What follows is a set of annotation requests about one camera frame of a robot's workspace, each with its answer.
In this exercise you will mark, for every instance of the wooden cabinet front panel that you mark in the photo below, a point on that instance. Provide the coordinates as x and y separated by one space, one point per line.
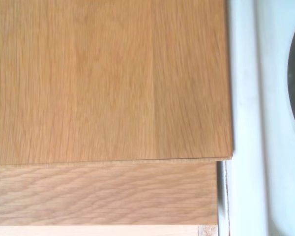
100 194

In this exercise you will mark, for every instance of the light wooden cabinet door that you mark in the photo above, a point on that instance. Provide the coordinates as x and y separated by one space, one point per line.
88 231

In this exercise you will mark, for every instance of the white kitchen stove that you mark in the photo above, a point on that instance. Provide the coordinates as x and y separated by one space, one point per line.
260 118

